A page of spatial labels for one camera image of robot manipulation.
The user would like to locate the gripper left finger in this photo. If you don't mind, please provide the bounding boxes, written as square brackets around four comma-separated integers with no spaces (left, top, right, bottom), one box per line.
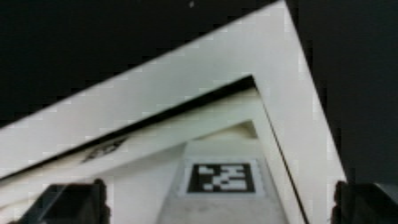
[16,179,111,224]

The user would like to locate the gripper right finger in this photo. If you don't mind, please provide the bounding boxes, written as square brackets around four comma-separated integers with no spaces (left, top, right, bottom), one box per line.
[331,181,398,224]

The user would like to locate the white obstacle block right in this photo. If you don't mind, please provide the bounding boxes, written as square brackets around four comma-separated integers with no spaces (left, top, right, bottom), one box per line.
[0,0,349,224]

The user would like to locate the white square tabletop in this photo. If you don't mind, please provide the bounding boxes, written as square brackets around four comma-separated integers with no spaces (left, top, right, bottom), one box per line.
[0,74,313,224]

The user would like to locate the white table leg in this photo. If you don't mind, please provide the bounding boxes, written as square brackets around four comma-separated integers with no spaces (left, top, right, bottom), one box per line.
[157,139,288,224]

